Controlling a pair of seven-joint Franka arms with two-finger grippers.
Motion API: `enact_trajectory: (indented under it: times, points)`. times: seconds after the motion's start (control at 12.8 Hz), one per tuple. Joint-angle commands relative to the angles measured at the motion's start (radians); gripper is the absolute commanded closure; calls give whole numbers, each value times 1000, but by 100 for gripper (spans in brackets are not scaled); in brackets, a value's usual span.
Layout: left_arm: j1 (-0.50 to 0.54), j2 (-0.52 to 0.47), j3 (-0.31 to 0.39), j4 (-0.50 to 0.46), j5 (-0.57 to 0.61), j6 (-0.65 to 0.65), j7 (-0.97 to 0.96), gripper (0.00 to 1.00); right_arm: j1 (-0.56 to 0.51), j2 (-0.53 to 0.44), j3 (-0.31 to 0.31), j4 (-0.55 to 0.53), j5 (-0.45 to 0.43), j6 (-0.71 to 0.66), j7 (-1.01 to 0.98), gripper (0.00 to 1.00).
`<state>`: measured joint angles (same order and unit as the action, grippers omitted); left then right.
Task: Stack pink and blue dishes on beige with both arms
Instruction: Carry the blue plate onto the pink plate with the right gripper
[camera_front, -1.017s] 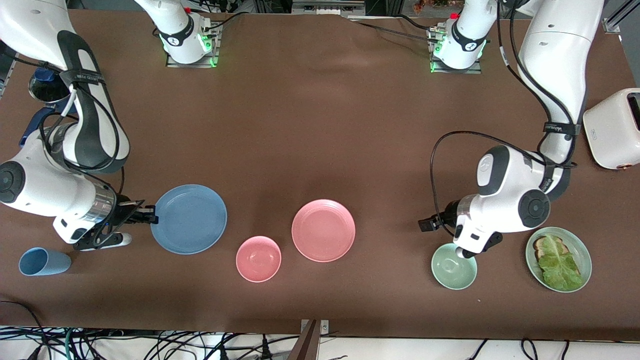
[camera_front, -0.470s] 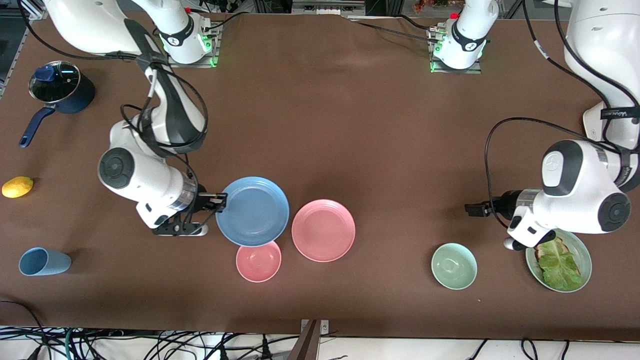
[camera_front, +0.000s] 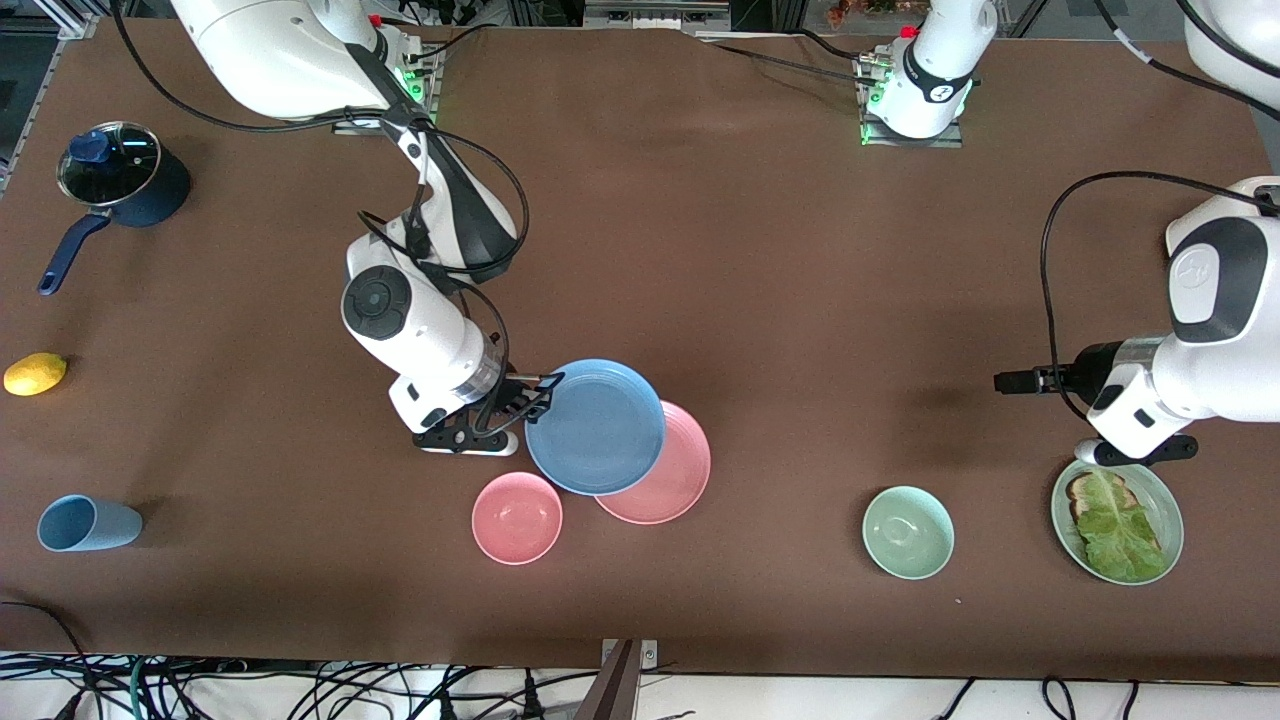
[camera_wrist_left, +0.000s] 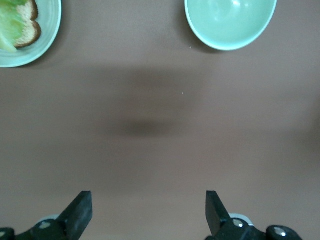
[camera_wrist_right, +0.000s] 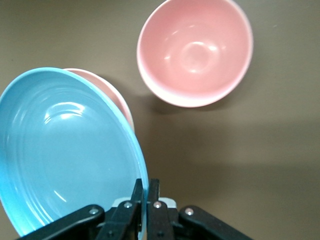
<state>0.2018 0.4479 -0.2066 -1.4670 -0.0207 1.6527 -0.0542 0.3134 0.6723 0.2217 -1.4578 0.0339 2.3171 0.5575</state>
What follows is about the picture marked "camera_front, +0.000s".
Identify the dark camera mount pole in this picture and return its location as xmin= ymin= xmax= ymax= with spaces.
xmin=574 ymin=640 xmax=642 ymax=720

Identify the small pink bowl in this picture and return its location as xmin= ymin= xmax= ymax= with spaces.
xmin=471 ymin=471 xmax=564 ymax=566

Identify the pink plate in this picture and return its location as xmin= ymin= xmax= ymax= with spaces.
xmin=594 ymin=400 xmax=713 ymax=527

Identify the small green bowl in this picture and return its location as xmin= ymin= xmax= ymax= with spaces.
xmin=862 ymin=485 xmax=956 ymax=581

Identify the black table cable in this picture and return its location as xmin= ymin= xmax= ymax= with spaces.
xmin=698 ymin=38 xmax=873 ymax=85

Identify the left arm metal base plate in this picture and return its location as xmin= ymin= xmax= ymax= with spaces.
xmin=859 ymin=55 xmax=967 ymax=150

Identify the green plate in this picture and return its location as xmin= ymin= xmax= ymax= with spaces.
xmin=1050 ymin=455 xmax=1185 ymax=587

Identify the blue cup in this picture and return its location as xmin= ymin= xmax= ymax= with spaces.
xmin=37 ymin=494 xmax=144 ymax=553

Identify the green lettuce leaf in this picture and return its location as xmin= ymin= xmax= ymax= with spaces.
xmin=1075 ymin=469 xmax=1167 ymax=583

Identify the yellow lemon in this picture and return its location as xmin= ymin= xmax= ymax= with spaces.
xmin=3 ymin=352 xmax=69 ymax=397

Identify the blue plate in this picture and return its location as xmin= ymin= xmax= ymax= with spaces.
xmin=524 ymin=358 xmax=667 ymax=498

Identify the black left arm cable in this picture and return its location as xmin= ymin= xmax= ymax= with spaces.
xmin=1039 ymin=171 xmax=1280 ymax=423

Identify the toasted bread slice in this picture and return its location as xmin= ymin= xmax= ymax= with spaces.
xmin=1066 ymin=472 xmax=1137 ymax=521

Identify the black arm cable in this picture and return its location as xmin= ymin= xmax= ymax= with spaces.
xmin=108 ymin=0 xmax=532 ymax=441
xmin=1039 ymin=171 xmax=1280 ymax=423

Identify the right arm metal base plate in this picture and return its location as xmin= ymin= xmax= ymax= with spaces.
xmin=331 ymin=45 xmax=442 ymax=137

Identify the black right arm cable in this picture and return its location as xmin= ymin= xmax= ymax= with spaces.
xmin=108 ymin=0 xmax=532 ymax=441

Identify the brown table cover cloth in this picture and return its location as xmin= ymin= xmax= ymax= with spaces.
xmin=0 ymin=18 xmax=1280 ymax=683

